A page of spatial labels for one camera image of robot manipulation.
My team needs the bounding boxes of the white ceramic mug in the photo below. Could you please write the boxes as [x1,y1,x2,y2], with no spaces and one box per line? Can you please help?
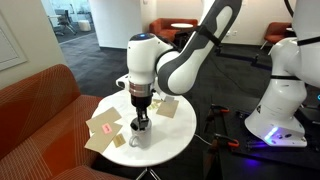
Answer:
[128,117,153,150]

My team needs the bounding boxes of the brown packet with pink label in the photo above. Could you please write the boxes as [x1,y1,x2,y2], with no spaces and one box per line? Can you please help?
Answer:
[85,106,123,134]

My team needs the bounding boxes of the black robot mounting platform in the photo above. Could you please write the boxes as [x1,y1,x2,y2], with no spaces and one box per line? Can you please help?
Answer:
[212,95,320,172]

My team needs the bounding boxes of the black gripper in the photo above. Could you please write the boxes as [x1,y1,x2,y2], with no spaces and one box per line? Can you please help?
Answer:
[130,95,152,131]

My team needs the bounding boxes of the orange striped sofa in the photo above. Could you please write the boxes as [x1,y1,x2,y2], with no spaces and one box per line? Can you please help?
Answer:
[0,63,132,180]

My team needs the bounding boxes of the grey office chair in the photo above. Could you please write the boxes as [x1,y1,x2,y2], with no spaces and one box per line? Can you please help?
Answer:
[54,8,78,37]

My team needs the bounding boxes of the white framed wall panel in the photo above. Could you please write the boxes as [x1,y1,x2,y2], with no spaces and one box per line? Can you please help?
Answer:
[0,12,29,72]

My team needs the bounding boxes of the yellow-green paper packet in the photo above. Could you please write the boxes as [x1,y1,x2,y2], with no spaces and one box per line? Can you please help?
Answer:
[147,102,162,111]

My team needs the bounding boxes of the pink sticky note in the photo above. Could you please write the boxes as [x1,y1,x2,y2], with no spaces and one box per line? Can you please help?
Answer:
[101,122,113,135]

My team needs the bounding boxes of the orange-handled bar clamp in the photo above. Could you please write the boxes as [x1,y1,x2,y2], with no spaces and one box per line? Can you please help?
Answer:
[203,132,241,168]
[203,103,231,133]

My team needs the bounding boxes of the red lounge sofa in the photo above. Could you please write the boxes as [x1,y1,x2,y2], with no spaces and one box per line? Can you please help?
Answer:
[148,17,199,42]

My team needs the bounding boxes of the orange lounge chair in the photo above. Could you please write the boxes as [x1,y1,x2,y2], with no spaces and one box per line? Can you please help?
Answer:
[260,21,295,51]

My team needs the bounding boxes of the small round white table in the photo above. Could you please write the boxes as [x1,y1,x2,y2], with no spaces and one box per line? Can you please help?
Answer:
[170,22,195,40]

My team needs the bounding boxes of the chrome table legs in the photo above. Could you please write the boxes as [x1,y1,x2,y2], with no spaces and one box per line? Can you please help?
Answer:
[135,166,162,180]

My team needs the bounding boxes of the white cable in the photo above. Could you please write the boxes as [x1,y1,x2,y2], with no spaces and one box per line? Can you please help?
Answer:
[193,133,215,147]

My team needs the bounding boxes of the small tan paper packet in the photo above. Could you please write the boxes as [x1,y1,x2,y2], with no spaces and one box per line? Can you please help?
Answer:
[112,133,127,149]

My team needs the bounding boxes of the brown card with pink note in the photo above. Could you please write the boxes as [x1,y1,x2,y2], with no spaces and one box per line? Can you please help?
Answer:
[83,121,124,155]

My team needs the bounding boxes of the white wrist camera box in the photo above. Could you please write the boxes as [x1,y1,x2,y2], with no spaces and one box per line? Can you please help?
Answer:
[115,73,132,91]

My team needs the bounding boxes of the white cube stool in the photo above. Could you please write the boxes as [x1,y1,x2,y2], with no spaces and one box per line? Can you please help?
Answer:
[77,19,92,33]

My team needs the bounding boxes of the white marker with black cap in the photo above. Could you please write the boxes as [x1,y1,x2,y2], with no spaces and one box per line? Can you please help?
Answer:
[130,117,140,132]

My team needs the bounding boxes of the large brown paper envelope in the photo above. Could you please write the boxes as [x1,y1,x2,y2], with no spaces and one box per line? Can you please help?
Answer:
[155,96,180,119]

